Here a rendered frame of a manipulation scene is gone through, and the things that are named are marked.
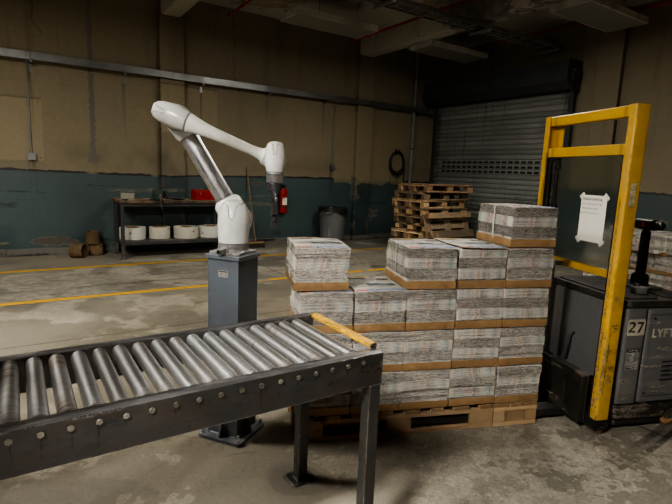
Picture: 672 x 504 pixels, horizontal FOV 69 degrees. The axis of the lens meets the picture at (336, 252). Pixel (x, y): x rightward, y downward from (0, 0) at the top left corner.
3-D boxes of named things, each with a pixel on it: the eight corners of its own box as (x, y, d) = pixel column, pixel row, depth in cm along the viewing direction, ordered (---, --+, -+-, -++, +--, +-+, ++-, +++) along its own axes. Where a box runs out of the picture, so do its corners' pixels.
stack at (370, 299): (286, 409, 296) (289, 275, 283) (462, 397, 322) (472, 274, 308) (295, 443, 259) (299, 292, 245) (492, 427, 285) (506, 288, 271)
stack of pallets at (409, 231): (433, 245, 1027) (437, 183, 1006) (469, 252, 953) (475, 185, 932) (387, 249, 947) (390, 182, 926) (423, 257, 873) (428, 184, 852)
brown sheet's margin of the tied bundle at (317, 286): (289, 283, 260) (289, 275, 260) (342, 282, 267) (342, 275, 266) (293, 291, 245) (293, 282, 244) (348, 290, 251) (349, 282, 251)
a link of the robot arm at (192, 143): (230, 242, 263) (234, 236, 284) (256, 227, 263) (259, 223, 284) (153, 111, 248) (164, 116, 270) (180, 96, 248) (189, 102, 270)
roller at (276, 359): (241, 323, 199) (230, 330, 197) (296, 362, 161) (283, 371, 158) (246, 333, 201) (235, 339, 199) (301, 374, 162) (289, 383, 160)
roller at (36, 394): (42, 368, 162) (42, 354, 161) (51, 434, 123) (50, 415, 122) (25, 371, 159) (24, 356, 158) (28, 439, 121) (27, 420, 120)
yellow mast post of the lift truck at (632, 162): (584, 413, 286) (624, 105, 258) (597, 412, 288) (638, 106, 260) (595, 420, 277) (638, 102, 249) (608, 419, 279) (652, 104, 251)
